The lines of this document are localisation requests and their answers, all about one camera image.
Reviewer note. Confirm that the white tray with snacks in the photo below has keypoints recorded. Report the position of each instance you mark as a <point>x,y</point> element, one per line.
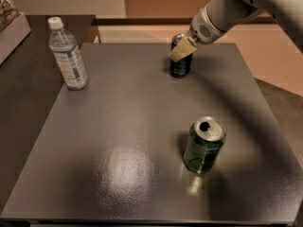
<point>14,28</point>

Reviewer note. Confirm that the clear plastic water bottle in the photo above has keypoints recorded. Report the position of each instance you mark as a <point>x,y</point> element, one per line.
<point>64,47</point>

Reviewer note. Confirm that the dark side table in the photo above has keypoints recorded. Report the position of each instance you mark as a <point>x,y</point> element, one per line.
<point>29,83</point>

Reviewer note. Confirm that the green soda can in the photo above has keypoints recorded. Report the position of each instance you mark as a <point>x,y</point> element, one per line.
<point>206,138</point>

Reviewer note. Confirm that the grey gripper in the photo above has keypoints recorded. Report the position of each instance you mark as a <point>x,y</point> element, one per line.
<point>202,28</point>

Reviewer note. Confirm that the dark pepsi can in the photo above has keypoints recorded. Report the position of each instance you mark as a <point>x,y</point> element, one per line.
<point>179,69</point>

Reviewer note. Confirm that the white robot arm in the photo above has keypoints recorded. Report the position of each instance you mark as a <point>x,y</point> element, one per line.
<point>219,16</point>

